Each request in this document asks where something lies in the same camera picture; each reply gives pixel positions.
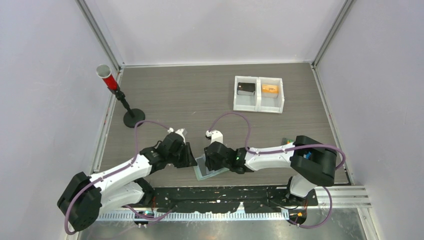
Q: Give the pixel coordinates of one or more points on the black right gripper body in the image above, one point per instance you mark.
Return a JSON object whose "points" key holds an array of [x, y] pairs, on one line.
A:
{"points": [[227, 165]]}

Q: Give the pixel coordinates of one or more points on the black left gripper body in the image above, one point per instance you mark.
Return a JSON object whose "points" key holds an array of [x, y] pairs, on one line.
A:
{"points": [[178, 158]]}

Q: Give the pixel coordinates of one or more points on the green card holder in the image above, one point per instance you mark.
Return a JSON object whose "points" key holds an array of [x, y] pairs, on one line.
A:
{"points": [[202, 172]]}

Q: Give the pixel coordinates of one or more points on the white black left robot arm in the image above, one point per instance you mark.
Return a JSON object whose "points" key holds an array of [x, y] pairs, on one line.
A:
{"points": [[86, 197]]}

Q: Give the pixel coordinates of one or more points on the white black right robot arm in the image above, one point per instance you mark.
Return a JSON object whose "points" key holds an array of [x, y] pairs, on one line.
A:
{"points": [[315, 163]]}

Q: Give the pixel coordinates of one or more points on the red microphone on stand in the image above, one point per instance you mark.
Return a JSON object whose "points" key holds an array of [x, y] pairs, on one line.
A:
{"points": [[132, 115]]}

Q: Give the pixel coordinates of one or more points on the white two-compartment bin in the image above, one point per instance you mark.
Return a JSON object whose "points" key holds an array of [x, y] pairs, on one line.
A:
{"points": [[257, 103]]}

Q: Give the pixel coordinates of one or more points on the black box in bin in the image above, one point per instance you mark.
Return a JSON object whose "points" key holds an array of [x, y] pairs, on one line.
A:
{"points": [[246, 88]]}

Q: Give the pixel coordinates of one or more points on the orange box in bin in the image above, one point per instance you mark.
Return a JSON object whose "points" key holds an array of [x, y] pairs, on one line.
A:
{"points": [[269, 90]]}

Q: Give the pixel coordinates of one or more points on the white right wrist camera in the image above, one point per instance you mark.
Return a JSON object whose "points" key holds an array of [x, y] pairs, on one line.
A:
{"points": [[214, 136]]}

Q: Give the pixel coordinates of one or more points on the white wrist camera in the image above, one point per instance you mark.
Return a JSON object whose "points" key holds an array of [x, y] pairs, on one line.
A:
{"points": [[181, 132], [214, 136]]}

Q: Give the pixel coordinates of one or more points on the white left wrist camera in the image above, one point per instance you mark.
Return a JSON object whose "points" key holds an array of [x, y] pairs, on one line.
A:
{"points": [[181, 132]]}

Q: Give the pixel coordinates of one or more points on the aluminium front rail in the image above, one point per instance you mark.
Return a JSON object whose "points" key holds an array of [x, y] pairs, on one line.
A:
{"points": [[331, 199]]}

